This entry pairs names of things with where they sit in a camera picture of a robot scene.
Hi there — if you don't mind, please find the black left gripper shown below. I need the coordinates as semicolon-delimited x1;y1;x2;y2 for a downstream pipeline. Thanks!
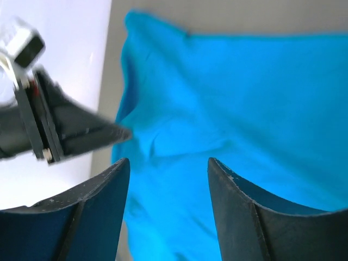
1;68;132;164

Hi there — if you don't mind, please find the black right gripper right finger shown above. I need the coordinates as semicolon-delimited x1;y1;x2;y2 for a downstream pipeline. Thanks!
208;158;347;261

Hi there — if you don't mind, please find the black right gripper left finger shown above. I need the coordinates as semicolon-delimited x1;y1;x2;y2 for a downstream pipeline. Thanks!
1;158;130;260

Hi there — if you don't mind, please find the bright blue t shirt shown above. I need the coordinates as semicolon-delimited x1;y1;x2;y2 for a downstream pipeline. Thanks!
113;11;347;260

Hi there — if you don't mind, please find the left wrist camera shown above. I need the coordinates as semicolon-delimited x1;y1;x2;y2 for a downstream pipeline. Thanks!
1;17;45;70

